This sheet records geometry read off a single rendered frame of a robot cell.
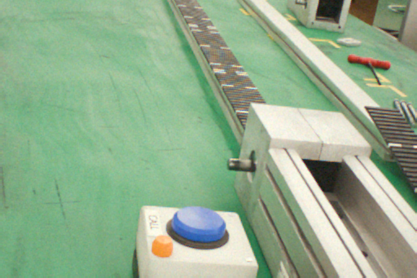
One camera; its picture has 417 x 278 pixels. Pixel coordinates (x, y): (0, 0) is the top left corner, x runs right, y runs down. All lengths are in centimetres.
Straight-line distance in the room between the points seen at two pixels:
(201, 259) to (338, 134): 24
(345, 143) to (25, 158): 33
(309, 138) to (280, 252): 12
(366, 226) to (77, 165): 31
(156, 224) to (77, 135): 31
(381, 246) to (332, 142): 13
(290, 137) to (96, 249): 20
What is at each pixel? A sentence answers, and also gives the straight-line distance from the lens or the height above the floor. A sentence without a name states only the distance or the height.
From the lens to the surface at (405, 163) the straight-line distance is 87.
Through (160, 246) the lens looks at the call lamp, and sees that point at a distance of 49.
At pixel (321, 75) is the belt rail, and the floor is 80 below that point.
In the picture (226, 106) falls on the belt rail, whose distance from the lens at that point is 95.
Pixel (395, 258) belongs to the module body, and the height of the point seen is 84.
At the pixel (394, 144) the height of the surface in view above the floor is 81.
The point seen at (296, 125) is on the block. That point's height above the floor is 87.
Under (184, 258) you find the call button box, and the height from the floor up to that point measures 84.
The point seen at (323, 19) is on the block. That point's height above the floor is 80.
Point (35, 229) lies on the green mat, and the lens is 62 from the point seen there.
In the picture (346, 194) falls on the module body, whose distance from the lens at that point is 65.
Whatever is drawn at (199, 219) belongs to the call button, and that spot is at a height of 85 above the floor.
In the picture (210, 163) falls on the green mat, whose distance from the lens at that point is 80.
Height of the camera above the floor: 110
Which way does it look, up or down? 24 degrees down
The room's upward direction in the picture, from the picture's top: 9 degrees clockwise
